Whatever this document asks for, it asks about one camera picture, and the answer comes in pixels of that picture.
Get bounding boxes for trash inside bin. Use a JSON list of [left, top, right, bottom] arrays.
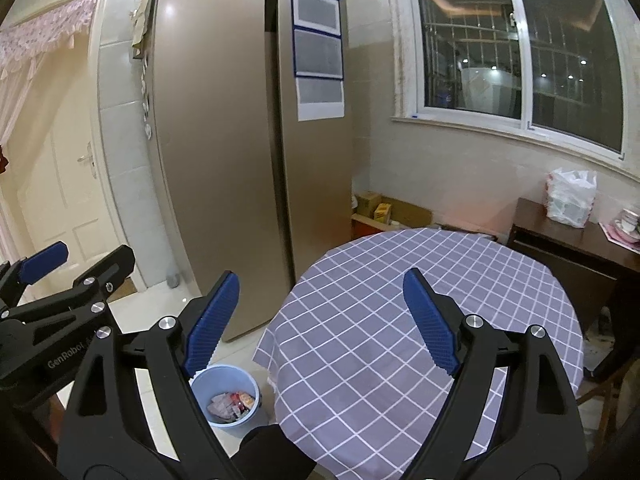
[[207, 391, 255, 424]]

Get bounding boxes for light blue trash bin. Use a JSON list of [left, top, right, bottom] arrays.
[[191, 364, 262, 432]]

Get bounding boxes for white panel door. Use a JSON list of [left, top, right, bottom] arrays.
[[9, 102, 119, 294]]

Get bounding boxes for small grey floor object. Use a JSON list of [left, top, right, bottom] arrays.
[[166, 273, 181, 289]]

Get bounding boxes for person's black trouser leg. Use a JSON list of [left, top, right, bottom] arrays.
[[231, 425, 316, 480]]

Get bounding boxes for dark wooden side cabinet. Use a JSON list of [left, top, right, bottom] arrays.
[[506, 198, 639, 382]]

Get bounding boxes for purple checked tablecloth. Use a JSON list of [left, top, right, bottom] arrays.
[[254, 229, 584, 479]]

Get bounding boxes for dishes on cabinet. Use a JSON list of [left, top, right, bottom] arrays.
[[599, 208, 640, 254]]

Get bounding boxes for pink lace curtain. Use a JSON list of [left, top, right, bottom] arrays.
[[1, 0, 102, 261]]

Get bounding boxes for white plastic bag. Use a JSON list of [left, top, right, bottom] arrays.
[[544, 168, 597, 229]]

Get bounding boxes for gold double-door refrigerator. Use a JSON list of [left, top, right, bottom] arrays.
[[143, 0, 354, 340]]

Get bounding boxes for papers on refrigerator door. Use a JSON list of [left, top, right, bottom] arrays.
[[291, 0, 345, 122]]

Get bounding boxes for cardboard boxes by wall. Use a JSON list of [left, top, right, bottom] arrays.
[[352, 192, 433, 238]]

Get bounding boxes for window with white frame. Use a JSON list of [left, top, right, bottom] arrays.
[[390, 0, 639, 178]]

